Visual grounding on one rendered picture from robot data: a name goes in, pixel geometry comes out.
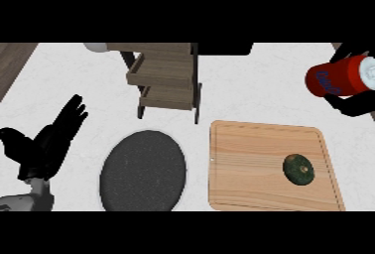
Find dark grey oval placemat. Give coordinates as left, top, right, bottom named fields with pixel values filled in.
left=97, top=129, right=189, bottom=212

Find brown wooden panel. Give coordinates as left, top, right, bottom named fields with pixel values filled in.
left=0, top=43, right=40, bottom=102

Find red can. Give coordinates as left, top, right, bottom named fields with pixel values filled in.
left=304, top=55, right=375, bottom=98

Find white round object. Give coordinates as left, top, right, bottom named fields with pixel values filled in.
left=83, top=43, right=109, bottom=54

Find black appliance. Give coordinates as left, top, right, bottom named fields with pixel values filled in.
left=196, top=43, right=255, bottom=57

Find wooden tiered basket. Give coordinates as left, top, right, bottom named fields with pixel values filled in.
left=105, top=43, right=204, bottom=125

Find wooden cutting board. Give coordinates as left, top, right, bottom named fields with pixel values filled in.
left=208, top=120, right=347, bottom=212

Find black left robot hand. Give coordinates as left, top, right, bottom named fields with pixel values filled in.
left=0, top=93, right=92, bottom=182

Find dark green avocado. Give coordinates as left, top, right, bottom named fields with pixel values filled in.
left=281, top=153, right=316, bottom=187

